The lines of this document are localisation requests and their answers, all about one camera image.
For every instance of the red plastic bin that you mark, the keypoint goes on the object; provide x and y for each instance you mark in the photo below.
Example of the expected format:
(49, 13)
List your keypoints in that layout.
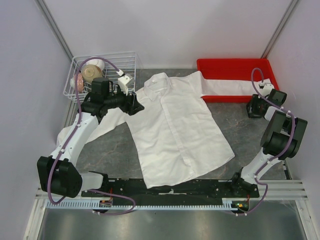
(228, 69)

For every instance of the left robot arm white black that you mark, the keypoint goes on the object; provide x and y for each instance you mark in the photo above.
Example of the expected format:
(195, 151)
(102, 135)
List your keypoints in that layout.
(57, 172)

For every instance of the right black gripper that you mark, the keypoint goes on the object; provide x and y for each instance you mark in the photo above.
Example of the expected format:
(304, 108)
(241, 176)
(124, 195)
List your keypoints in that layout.
(252, 108)

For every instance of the white button shirt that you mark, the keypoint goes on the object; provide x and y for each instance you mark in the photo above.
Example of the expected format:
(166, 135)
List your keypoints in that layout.
(176, 137)

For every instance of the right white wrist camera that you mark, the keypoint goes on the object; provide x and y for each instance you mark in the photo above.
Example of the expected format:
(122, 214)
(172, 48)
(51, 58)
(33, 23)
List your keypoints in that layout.
(265, 88)

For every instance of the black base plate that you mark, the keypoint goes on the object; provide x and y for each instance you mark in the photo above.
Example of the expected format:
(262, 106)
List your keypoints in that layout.
(197, 191)

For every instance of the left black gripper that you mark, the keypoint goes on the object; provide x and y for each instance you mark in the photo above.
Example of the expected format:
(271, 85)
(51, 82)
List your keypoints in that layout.
(131, 106)

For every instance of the white wire dish rack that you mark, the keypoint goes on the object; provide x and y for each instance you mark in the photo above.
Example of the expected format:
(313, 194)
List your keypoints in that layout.
(125, 61)

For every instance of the aluminium frame rail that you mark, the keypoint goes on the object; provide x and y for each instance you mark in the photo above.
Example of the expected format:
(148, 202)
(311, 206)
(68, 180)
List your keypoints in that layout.
(277, 190)

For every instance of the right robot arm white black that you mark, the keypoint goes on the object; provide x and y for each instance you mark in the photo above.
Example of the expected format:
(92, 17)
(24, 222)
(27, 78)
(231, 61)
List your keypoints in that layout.
(281, 140)

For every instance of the beige ceramic bowl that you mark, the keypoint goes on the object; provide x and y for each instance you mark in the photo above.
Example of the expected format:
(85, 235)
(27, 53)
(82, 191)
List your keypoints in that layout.
(90, 72)

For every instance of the light blue cable duct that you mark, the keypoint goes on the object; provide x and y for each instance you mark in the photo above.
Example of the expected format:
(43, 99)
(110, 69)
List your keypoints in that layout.
(87, 204)

